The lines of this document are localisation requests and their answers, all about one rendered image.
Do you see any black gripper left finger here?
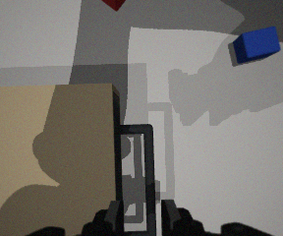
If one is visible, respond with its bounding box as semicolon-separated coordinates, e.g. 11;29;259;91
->
26;201;124;236

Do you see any blue block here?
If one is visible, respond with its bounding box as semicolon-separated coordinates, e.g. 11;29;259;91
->
233;27;281;64

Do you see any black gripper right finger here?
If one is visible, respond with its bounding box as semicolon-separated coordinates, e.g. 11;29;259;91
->
161;200;273;236

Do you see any dark red block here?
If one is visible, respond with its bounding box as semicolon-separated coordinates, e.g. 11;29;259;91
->
102;0;126;11

